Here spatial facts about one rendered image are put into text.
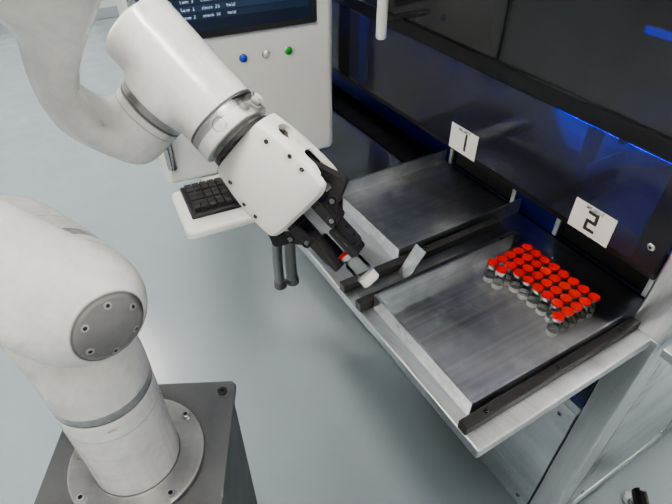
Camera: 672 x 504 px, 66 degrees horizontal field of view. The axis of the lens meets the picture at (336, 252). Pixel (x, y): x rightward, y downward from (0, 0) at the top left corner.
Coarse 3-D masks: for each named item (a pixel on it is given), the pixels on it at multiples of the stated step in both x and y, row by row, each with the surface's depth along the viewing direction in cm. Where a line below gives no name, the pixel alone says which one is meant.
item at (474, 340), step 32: (480, 256) 103; (416, 288) 98; (448, 288) 99; (480, 288) 99; (384, 320) 93; (416, 320) 93; (448, 320) 93; (480, 320) 93; (512, 320) 93; (544, 320) 93; (416, 352) 86; (448, 352) 87; (480, 352) 87; (512, 352) 87; (544, 352) 87; (448, 384) 80; (480, 384) 82; (512, 384) 80
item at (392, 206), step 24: (408, 168) 129; (432, 168) 132; (456, 168) 132; (360, 192) 123; (384, 192) 123; (408, 192) 123; (432, 192) 123; (456, 192) 123; (480, 192) 123; (360, 216) 112; (384, 216) 116; (408, 216) 116; (432, 216) 116; (456, 216) 116; (480, 216) 111; (504, 216) 116; (384, 240) 106; (408, 240) 110; (432, 240) 107
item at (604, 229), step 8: (576, 200) 93; (576, 208) 94; (584, 208) 92; (592, 208) 91; (576, 216) 94; (584, 216) 93; (592, 216) 91; (600, 216) 90; (608, 216) 88; (576, 224) 95; (600, 224) 90; (608, 224) 89; (616, 224) 88; (584, 232) 94; (600, 232) 91; (608, 232) 89; (600, 240) 91; (608, 240) 90
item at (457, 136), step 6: (456, 126) 114; (456, 132) 115; (462, 132) 113; (468, 132) 111; (450, 138) 117; (456, 138) 115; (462, 138) 114; (468, 138) 112; (474, 138) 110; (450, 144) 118; (456, 144) 116; (462, 144) 114; (468, 144) 113; (474, 144) 111; (456, 150) 117; (462, 150) 115; (468, 150) 113; (474, 150) 112; (468, 156) 114; (474, 156) 112
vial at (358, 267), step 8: (360, 256) 56; (352, 264) 56; (360, 264) 56; (368, 264) 57; (352, 272) 56; (360, 272) 56; (368, 272) 56; (376, 272) 57; (360, 280) 57; (368, 280) 56
